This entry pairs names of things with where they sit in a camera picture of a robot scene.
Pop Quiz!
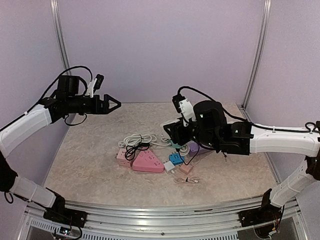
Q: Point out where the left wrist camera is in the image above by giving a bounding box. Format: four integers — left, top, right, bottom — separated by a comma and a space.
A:
85, 74, 105, 98

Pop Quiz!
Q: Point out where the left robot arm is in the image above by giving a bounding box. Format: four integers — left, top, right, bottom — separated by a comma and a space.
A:
0, 70, 122, 223

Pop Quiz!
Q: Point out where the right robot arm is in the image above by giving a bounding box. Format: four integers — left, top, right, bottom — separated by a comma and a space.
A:
161, 99, 320, 222

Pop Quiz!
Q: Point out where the pink usb cable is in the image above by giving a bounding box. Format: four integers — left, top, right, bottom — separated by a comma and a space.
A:
172, 176, 201, 185

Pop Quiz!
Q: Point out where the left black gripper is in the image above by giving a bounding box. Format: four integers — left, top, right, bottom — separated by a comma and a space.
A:
67, 93, 121, 114

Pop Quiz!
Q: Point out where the aluminium post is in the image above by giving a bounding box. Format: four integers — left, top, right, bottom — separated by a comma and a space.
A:
241, 0, 272, 111
49, 0, 70, 70

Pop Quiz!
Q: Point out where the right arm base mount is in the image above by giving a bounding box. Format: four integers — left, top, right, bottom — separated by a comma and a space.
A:
238, 208, 282, 228

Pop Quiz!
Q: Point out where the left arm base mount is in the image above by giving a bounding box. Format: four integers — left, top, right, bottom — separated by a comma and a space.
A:
43, 208, 88, 228

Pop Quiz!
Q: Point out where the left aluminium post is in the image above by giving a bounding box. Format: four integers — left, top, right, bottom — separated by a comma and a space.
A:
49, 0, 70, 70

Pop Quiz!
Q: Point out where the blue square plug adapter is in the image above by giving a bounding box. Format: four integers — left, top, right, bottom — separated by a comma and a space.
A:
168, 152, 185, 166

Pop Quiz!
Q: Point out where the right aluminium post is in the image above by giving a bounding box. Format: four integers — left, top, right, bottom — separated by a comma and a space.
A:
241, 0, 272, 111

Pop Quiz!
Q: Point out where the white power cord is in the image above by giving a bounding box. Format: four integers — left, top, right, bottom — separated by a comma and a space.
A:
117, 132, 191, 156

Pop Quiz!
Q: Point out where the aluminium front rail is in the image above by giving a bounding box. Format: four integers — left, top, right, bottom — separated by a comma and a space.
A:
14, 197, 311, 240

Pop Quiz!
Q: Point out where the mint green charger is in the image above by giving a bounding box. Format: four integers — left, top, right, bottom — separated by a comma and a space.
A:
169, 140, 187, 149

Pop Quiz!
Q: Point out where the pink cube socket adapter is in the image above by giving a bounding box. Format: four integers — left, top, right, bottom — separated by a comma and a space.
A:
116, 148, 131, 168

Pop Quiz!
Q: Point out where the thin black cable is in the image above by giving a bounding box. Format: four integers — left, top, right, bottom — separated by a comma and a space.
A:
183, 143, 228, 167

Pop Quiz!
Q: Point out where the purple power strip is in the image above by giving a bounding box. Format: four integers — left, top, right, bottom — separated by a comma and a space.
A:
188, 141, 211, 157

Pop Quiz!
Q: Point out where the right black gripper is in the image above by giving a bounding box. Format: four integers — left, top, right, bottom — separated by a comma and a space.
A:
164, 116, 220, 149

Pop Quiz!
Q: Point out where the pink triangular power socket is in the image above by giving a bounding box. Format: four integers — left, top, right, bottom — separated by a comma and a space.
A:
132, 149, 165, 173

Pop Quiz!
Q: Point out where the small pink charger plug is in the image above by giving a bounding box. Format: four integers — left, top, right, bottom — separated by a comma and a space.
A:
179, 164, 193, 175

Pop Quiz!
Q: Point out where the black usb cable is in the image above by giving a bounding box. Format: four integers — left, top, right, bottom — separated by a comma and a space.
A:
124, 134, 152, 162

